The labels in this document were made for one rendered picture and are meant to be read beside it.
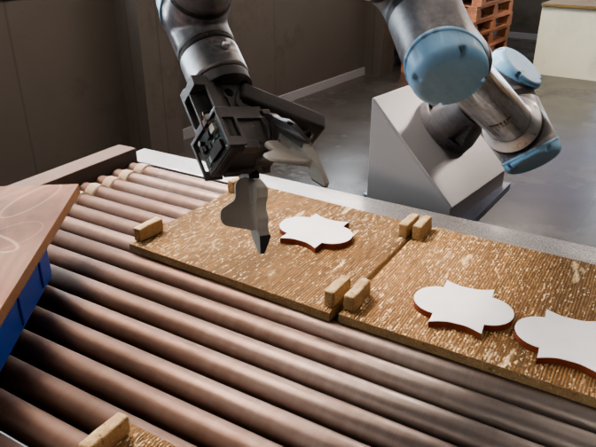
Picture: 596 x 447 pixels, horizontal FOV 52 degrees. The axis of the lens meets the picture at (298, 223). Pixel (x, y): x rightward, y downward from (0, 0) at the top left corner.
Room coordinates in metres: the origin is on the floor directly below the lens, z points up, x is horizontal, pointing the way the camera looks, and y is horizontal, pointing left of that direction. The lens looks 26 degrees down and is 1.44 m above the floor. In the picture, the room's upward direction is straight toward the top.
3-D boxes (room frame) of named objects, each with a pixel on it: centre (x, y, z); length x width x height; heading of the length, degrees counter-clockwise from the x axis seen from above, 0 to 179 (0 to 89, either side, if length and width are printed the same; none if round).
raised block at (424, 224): (1.01, -0.23, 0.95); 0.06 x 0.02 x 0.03; 149
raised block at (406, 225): (1.02, -0.20, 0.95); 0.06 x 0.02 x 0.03; 148
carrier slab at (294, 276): (1.01, 0.03, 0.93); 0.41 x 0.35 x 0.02; 58
